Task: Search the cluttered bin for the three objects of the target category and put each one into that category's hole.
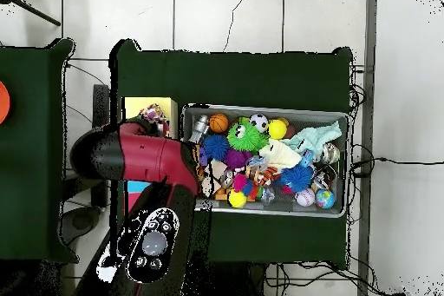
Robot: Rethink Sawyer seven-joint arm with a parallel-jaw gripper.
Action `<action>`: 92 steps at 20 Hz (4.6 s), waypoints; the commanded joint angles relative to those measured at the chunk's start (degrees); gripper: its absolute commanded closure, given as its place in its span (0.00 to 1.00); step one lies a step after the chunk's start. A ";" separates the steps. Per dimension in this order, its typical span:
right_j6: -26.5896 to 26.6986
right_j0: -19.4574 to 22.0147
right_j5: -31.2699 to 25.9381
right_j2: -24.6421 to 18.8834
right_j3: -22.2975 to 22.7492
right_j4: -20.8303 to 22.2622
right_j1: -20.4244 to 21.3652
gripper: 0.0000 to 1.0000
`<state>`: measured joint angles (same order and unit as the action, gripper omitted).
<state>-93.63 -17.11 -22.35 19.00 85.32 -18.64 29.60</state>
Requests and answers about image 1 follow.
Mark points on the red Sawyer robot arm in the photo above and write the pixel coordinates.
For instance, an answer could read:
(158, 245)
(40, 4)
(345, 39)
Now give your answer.
(145, 160)

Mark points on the wooden box with three holes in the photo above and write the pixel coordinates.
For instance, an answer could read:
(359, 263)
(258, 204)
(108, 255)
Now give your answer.
(171, 105)

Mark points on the shallow mesh bin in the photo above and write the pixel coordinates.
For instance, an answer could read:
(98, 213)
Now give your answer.
(284, 205)

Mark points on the blue spiky ball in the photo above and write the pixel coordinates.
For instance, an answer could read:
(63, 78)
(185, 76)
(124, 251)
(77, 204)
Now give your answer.
(297, 177)
(215, 146)

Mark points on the small orange basketball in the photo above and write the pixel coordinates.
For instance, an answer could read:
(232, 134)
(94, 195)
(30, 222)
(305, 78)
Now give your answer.
(218, 123)

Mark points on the green spiky puffer toy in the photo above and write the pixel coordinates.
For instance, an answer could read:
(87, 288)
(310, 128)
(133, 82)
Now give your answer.
(247, 136)

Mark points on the small soccer ball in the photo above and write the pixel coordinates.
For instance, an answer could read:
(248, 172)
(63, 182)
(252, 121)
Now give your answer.
(259, 122)

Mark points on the plain yellow ball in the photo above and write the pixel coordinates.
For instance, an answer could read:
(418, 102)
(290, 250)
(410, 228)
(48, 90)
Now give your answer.
(277, 129)

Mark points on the cream waffle cloth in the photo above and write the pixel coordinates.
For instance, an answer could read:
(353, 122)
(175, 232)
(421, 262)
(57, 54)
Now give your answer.
(282, 155)

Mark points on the dark green table cloth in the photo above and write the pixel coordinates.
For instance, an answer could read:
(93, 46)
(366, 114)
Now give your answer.
(31, 171)
(242, 77)

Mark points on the mint waffle cloth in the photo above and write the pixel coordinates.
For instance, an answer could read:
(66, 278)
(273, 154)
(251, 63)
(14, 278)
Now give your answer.
(312, 136)

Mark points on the small globe ball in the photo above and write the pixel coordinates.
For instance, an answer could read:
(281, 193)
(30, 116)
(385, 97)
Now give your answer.
(325, 198)

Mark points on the orange disc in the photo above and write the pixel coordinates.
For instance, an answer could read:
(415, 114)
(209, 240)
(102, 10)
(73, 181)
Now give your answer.
(3, 103)

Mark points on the black rod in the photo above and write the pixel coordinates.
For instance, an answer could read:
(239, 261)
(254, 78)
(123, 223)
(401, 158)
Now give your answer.
(34, 10)

